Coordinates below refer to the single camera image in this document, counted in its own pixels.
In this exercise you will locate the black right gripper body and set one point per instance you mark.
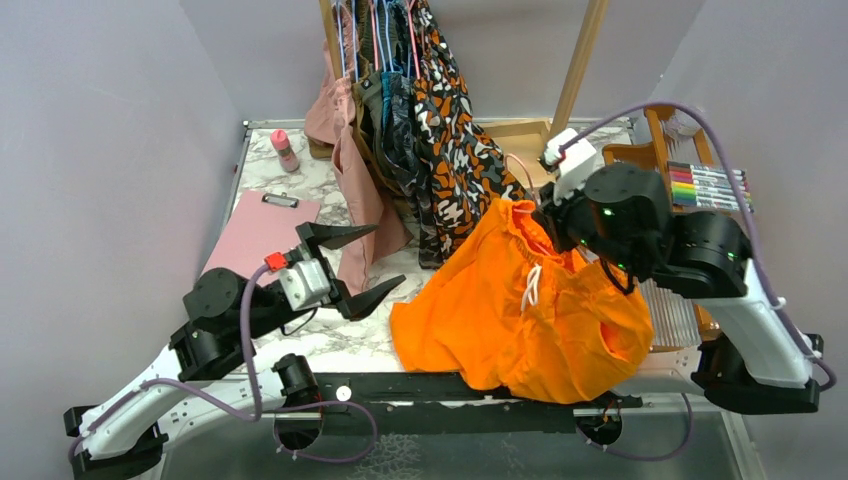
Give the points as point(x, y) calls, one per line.
point(570, 224)

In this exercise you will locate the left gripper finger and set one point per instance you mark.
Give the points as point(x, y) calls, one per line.
point(331, 237)
point(360, 306)

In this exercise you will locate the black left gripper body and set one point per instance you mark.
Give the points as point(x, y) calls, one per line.
point(339, 288)

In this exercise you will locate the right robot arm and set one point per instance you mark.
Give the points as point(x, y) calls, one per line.
point(623, 215)

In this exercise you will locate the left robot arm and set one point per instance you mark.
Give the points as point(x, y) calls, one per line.
point(206, 371)

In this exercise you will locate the pink hanging shorts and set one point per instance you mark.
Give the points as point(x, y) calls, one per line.
point(329, 121)

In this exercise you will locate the orange camouflage hanging shorts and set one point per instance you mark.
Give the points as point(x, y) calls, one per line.
point(461, 169)

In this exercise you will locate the dark patterned hanging shorts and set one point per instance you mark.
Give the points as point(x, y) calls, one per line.
point(387, 67)

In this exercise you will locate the pink clipboard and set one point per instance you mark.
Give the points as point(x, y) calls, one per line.
point(261, 224)

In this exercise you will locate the pink bottle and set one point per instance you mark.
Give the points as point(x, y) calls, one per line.
point(281, 144)

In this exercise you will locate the wooden clothes rack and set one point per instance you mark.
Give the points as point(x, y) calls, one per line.
point(520, 139)

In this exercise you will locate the wooden tiered rack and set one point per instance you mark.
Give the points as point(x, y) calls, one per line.
point(671, 137)

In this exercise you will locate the pack of coloured markers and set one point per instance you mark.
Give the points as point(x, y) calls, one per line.
point(701, 186)

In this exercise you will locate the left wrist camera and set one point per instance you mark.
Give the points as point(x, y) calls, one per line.
point(296, 283)

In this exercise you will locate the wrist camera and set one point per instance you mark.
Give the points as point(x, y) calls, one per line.
point(296, 283)
point(570, 161)

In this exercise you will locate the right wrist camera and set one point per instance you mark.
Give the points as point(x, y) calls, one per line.
point(570, 161)

